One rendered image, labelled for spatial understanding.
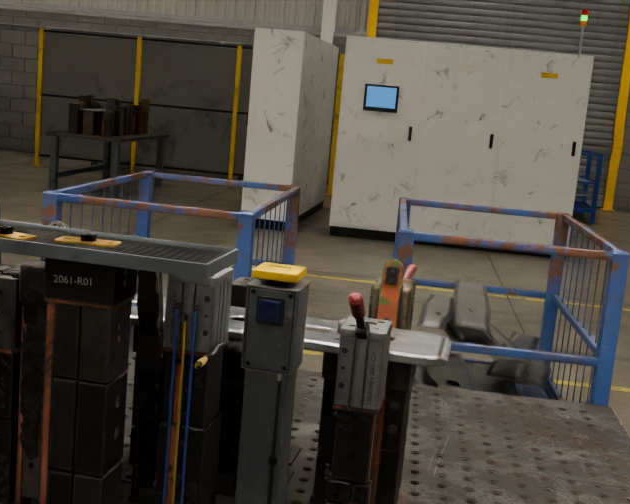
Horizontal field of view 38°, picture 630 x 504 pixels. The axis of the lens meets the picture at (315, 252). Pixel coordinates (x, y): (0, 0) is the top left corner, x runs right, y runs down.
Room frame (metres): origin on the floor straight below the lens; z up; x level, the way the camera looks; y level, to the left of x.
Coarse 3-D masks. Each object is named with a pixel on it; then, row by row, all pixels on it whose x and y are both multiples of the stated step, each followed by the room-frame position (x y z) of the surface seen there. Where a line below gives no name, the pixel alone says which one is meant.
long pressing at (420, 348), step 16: (320, 320) 1.57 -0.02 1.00; (336, 320) 1.58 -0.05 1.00; (240, 336) 1.44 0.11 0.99; (320, 336) 1.46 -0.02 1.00; (336, 336) 1.47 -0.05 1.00; (400, 336) 1.51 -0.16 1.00; (416, 336) 1.52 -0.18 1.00; (432, 336) 1.53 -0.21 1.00; (336, 352) 1.41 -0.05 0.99; (400, 352) 1.39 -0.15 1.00; (416, 352) 1.41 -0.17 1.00; (432, 352) 1.42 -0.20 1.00; (448, 352) 1.45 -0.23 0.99
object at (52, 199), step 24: (48, 192) 3.40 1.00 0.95; (72, 192) 3.60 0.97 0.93; (144, 192) 4.53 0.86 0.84; (288, 192) 4.16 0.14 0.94; (48, 216) 3.40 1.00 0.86; (120, 216) 4.23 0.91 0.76; (144, 216) 4.53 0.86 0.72; (216, 216) 3.33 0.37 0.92; (240, 216) 3.31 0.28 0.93; (288, 216) 4.44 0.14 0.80; (240, 240) 3.31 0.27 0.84; (288, 240) 4.44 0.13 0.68; (240, 264) 3.31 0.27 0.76; (288, 264) 4.44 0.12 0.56
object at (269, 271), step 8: (264, 264) 1.19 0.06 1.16; (272, 264) 1.20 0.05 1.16; (280, 264) 1.20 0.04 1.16; (256, 272) 1.16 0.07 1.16; (264, 272) 1.15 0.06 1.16; (272, 272) 1.15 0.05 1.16; (280, 272) 1.15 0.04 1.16; (288, 272) 1.15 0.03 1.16; (296, 272) 1.16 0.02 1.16; (304, 272) 1.19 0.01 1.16; (272, 280) 1.17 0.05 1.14; (280, 280) 1.15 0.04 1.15; (288, 280) 1.15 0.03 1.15; (296, 280) 1.15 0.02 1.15
